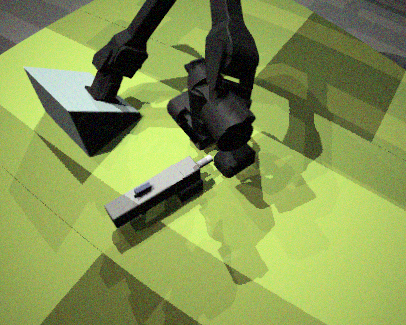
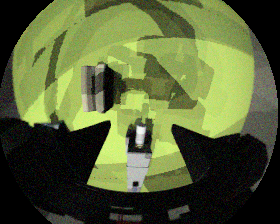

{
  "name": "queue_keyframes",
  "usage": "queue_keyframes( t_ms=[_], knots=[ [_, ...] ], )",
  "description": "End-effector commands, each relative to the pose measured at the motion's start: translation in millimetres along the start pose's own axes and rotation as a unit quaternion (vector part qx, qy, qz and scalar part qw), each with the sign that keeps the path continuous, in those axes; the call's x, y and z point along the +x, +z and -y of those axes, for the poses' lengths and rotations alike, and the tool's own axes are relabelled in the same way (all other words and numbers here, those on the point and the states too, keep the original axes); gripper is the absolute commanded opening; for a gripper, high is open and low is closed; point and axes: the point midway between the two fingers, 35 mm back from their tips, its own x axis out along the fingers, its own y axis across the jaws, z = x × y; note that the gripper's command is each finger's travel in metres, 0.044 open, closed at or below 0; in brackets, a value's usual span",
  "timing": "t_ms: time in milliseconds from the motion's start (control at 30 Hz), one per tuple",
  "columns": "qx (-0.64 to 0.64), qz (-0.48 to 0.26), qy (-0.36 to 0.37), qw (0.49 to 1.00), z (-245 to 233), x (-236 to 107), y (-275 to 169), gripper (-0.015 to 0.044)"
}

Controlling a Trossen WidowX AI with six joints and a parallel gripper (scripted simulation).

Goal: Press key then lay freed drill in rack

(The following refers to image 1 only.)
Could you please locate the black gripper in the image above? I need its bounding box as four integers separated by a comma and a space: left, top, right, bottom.
166, 90, 256, 178

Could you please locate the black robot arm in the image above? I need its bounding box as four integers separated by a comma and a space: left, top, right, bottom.
85, 0, 259, 152

